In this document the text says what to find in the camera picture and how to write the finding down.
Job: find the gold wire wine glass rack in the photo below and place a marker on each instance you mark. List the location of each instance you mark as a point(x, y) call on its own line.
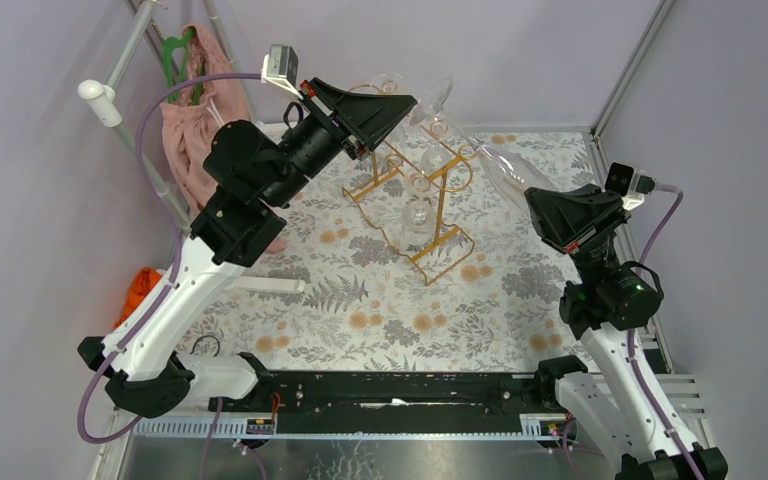
point(451, 244)

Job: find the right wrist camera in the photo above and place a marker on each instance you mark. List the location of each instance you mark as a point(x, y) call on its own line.
point(631, 184)

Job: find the pink shorts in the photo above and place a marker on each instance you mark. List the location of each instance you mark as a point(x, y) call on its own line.
point(193, 115)

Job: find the floral tablecloth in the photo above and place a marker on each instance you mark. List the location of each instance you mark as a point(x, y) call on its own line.
point(486, 300)

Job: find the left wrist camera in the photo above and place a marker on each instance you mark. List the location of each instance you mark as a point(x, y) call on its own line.
point(280, 67)

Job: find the green clothes hanger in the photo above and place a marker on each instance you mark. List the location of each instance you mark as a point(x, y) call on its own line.
point(176, 53)

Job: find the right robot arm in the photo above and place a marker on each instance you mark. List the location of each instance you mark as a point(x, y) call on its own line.
point(634, 425)

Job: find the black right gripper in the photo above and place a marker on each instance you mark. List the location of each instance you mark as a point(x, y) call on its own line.
point(574, 219)

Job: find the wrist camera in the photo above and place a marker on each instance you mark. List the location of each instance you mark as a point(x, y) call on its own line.
point(631, 184)
point(280, 67)

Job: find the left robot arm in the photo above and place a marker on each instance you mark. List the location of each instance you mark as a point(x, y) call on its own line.
point(137, 364)

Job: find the silver clothes rail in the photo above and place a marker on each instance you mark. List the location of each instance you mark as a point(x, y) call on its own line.
point(107, 99)

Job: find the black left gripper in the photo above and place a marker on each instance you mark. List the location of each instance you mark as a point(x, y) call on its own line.
point(331, 115)

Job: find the orange cloth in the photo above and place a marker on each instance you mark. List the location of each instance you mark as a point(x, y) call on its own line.
point(141, 286)

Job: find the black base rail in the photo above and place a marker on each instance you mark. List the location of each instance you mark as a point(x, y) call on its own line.
point(333, 403)

